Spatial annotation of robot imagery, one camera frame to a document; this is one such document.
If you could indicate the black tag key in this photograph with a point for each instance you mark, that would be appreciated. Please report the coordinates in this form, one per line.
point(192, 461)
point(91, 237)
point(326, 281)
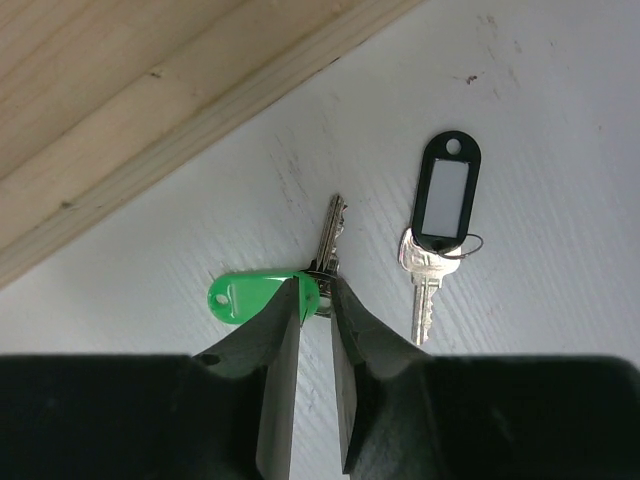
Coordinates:
point(431, 247)

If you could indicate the wooden rack stand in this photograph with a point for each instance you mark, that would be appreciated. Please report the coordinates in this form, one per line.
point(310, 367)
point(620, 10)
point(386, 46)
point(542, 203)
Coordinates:
point(101, 100)

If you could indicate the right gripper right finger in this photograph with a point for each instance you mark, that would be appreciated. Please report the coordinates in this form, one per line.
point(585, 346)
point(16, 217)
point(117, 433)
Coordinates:
point(405, 414)

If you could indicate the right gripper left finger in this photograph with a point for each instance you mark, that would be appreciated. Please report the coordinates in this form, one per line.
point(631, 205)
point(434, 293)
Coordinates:
point(225, 413)

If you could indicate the green tag key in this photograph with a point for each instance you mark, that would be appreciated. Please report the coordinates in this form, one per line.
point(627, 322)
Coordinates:
point(235, 298)

